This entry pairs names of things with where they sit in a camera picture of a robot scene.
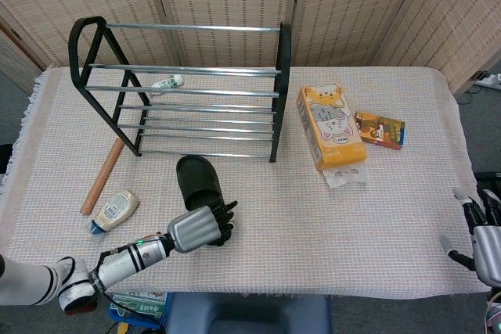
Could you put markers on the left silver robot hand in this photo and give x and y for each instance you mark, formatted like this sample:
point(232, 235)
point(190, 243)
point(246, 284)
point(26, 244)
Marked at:
point(193, 230)

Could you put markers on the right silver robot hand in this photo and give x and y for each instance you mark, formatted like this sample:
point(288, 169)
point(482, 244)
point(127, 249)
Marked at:
point(489, 248)

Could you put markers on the black rubber slipper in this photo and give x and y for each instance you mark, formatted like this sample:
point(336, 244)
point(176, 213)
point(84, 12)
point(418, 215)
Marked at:
point(195, 177)

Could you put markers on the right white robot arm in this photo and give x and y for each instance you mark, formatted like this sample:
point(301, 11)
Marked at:
point(494, 316)

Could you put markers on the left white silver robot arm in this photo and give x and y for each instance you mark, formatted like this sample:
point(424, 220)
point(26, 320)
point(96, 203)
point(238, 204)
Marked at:
point(133, 259)

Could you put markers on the black metal shoe rack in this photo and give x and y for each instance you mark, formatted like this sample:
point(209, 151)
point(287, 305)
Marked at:
point(281, 95)

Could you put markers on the black flat device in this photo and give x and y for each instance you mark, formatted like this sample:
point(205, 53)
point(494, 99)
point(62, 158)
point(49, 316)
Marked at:
point(488, 178)

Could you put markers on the cream squeeze sauce bottle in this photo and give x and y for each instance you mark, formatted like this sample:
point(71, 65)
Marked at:
point(115, 209)

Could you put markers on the green blue printed box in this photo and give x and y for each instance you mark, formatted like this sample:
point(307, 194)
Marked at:
point(143, 306)

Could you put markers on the blue padded seat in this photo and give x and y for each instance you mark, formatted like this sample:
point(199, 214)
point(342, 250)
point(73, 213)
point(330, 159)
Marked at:
point(250, 314)

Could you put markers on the wooden rolling stick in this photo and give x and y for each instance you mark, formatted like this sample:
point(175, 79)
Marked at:
point(98, 185)

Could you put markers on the pink checked tablecloth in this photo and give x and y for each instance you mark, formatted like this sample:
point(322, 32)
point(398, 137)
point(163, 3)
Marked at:
point(313, 240)

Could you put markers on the small white green bottle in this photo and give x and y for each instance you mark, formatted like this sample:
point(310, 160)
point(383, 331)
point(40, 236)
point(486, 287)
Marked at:
point(168, 82)

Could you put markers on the colourful orange snack box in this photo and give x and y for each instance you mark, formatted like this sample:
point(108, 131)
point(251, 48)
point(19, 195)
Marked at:
point(381, 130)

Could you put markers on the white power strip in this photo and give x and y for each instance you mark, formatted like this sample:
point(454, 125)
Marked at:
point(490, 80)

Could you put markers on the yellow cat tissue pack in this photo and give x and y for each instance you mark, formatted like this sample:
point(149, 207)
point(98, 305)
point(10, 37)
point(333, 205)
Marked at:
point(332, 130)

